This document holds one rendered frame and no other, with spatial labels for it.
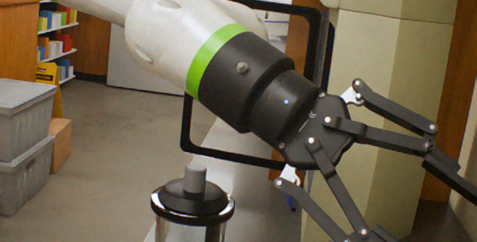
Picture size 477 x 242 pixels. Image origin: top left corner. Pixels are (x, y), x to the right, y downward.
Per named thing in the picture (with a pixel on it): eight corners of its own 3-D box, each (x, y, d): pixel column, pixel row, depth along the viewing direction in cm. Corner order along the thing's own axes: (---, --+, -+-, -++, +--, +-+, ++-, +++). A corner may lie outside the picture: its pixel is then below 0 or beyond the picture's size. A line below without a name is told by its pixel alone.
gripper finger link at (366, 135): (323, 138, 56) (326, 124, 56) (428, 161, 52) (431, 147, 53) (319, 126, 52) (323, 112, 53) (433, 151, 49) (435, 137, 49)
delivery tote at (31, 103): (57, 135, 338) (59, 85, 330) (13, 166, 280) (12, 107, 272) (1, 125, 342) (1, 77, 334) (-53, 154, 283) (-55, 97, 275)
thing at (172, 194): (231, 205, 75) (236, 160, 73) (221, 234, 66) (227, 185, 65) (165, 194, 76) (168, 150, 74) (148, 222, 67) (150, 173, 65)
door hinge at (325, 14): (305, 171, 135) (329, 11, 125) (305, 175, 133) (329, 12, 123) (299, 170, 135) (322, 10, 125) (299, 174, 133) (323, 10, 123)
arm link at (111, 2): (40, 1, 82) (65, -66, 80) (88, 10, 92) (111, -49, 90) (222, 96, 67) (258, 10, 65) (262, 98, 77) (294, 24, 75)
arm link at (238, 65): (184, 83, 53) (245, 12, 54) (216, 121, 64) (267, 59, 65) (231, 119, 51) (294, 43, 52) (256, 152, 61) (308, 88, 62)
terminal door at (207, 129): (298, 173, 134) (322, 8, 124) (179, 151, 140) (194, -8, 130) (299, 173, 135) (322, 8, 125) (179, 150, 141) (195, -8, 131)
